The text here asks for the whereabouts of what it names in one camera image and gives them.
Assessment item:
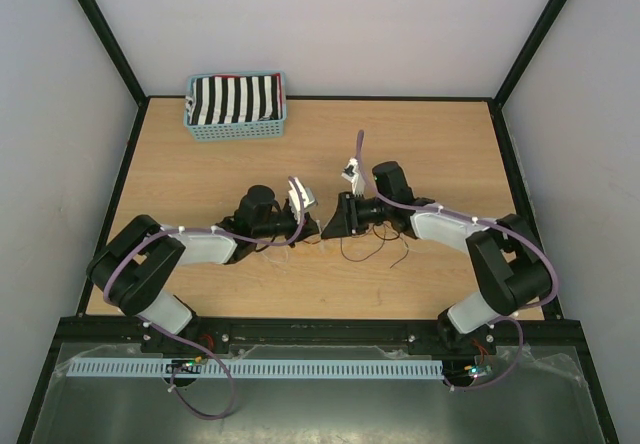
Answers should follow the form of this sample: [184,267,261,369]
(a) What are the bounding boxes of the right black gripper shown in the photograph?
[320,191,392,240]

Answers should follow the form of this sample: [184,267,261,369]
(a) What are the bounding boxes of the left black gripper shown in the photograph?
[254,205,322,248]

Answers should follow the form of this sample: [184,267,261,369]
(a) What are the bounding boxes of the white zip tie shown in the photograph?
[315,219,327,254]

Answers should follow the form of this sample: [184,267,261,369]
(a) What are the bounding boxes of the white wire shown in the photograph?
[257,236,436,268]

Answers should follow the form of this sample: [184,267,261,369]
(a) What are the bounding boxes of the dark purple wire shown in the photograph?
[339,218,409,270]

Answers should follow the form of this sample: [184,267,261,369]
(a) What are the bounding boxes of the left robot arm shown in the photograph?
[86,178,319,352]

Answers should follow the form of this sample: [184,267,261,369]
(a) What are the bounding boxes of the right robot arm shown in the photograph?
[321,158,557,353]

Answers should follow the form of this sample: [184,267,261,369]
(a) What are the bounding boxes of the light blue plastic basket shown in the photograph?
[183,71,287,142]

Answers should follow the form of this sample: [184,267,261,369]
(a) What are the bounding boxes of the black white striped cloth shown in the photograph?
[185,72,284,126]

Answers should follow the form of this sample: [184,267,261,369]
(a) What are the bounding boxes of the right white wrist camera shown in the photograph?
[341,157,366,197]

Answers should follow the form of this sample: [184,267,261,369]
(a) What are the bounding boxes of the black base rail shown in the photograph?
[54,316,496,360]

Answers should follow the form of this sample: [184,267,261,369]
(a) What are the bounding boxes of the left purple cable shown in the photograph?
[102,176,307,420]

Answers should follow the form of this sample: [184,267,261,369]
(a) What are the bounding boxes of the purple cable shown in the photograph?
[352,131,559,390]
[102,176,307,420]

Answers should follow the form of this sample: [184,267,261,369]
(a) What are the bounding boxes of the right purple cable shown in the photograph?
[352,131,559,390]

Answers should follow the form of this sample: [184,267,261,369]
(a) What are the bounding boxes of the light blue slotted cable duct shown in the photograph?
[65,357,443,380]

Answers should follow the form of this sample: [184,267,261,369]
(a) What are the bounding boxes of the black enclosure frame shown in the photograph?
[17,0,618,443]

